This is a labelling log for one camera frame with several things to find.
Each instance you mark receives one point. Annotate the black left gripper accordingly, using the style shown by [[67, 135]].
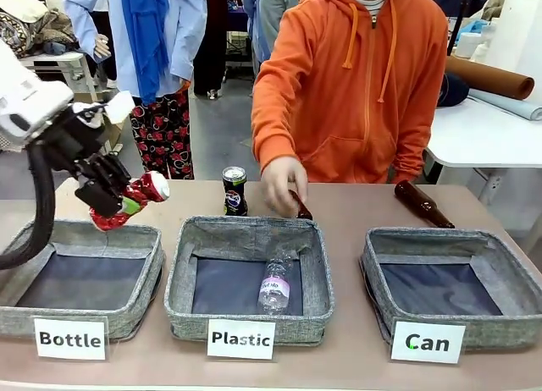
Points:
[[72, 141]]

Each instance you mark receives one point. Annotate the crushed red can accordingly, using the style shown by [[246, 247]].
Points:
[[153, 188]]

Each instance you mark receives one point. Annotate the black Pepsi can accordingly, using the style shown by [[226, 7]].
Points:
[[235, 192]]

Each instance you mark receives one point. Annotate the brown glass bottle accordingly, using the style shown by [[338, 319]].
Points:
[[417, 200], [303, 209]]

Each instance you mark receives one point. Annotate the person's right forearm orange sleeve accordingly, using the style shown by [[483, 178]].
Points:
[[273, 124]]

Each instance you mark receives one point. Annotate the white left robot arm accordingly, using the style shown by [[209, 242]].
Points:
[[25, 99]]

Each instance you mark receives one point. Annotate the grey fabric basket Bottle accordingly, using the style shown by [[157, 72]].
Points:
[[80, 323]]

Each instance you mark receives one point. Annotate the grey fabric basket Plastic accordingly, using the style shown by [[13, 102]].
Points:
[[186, 319]]

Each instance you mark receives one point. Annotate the white Can label sign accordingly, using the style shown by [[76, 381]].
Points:
[[427, 342]]

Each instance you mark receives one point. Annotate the grey fabric basket Can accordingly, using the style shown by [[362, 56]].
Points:
[[499, 327]]

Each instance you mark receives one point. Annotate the bystander's bare hand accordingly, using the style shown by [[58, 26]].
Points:
[[102, 47]]

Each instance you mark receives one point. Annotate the person's right hand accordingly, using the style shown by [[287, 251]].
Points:
[[281, 183]]

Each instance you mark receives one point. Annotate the light wooden box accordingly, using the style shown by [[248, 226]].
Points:
[[113, 138]]

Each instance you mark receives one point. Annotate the white bench table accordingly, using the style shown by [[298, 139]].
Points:
[[59, 65]]

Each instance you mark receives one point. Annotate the blue scarf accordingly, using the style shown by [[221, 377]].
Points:
[[146, 40]]

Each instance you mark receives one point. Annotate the white Bottle label sign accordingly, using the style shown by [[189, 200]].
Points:
[[70, 339]]

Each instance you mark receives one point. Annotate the person in blue shirt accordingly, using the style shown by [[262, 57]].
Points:
[[178, 35]]

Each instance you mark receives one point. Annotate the pile of patterned clothes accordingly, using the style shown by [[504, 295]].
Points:
[[38, 29]]

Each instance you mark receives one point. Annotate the person in dark clothes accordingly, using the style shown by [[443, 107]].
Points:
[[211, 35]]

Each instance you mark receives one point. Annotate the small purple-label plastic bottle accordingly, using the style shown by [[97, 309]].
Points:
[[275, 287]]

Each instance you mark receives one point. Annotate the white Plastic label sign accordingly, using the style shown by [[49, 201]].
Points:
[[240, 339]]

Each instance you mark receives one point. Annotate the person in grey jacket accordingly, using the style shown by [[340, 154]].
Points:
[[271, 14]]

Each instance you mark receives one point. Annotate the person in orange hoodie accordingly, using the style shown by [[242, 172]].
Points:
[[364, 90]]

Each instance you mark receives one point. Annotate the dark navy cap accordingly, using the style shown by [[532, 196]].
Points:
[[453, 90]]

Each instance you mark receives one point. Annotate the white side table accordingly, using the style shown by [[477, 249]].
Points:
[[487, 133]]

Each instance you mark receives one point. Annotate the black slanted pole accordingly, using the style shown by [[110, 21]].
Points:
[[457, 23]]

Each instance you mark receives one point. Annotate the white round jar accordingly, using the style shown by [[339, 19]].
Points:
[[469, 46]]

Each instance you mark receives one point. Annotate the small white bottle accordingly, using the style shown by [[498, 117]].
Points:
[[482, 51]]

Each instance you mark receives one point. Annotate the brown paper roll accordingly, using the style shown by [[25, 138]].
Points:
[[491, 75]]

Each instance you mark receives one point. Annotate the blue crumpled cloth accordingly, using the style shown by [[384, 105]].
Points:
[[476, 26]]

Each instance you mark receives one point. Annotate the light blue rolled sheet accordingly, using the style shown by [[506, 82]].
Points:
[[508, 105]]

